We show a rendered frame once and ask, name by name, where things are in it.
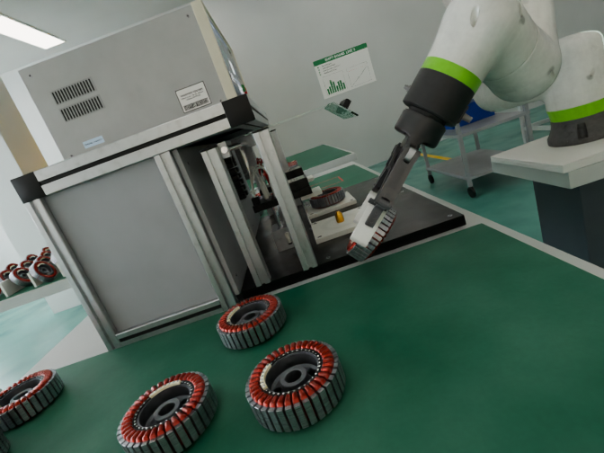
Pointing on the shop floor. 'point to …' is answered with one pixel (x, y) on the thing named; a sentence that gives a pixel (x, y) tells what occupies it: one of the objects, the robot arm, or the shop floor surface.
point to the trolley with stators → (479, 162)
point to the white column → (10, 137)
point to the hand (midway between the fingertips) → (363, 224)
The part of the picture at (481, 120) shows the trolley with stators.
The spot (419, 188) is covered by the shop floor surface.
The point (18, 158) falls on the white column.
